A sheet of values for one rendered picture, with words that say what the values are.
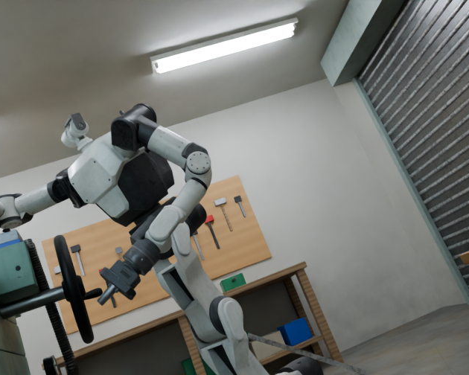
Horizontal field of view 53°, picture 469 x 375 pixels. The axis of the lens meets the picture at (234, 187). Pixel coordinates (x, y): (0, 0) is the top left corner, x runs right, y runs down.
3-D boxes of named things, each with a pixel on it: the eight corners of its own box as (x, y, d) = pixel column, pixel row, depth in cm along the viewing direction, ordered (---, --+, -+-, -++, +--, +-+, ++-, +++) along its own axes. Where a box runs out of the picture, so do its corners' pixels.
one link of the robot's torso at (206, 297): (222, 332, 185) (161, 231, 188) (252, 320, 174) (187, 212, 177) (198, 353, 173) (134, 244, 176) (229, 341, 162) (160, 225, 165)
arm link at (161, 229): (164, 254, 145) (187, 219, 151) (162, 242, 137) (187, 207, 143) (146, 242, 146) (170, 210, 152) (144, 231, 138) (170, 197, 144)
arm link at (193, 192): (187, 223, 153) (219, 179, 162) (190, 210, 144) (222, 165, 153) (161, 206, 154) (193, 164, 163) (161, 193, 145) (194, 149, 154)
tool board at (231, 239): (272, 256, 457) (238, 173, 481) (66, 334, 416) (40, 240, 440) (272, 257, 461) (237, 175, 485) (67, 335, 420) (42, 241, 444)
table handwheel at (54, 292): (96, 327, 105) (62, 214, 116) (0, 363, 99) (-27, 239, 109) (102, 347, 131) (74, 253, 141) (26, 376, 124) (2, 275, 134)
